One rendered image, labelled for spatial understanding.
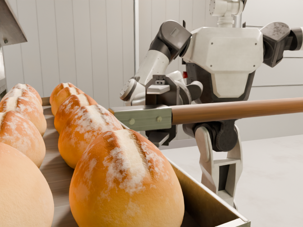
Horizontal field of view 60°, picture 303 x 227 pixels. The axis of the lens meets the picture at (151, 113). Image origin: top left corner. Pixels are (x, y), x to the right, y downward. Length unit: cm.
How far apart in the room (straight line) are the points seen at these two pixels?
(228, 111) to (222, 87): 56
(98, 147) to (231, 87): 89
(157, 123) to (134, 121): 4
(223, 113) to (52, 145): 27
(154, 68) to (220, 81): 25
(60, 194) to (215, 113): 29
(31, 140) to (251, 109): 36
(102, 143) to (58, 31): 333
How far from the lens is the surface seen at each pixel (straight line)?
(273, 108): 52
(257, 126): 466
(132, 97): 84
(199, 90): 58
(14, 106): 33
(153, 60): 94
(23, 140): 23
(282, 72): 482
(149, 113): 38
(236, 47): 101
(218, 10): 106
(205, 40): 98
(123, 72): 354
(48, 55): 345
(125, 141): 15
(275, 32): 115
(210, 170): 109
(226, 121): 107
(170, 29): 100
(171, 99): 45
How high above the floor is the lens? 128
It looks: 11 degrees down
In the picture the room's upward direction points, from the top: straight up
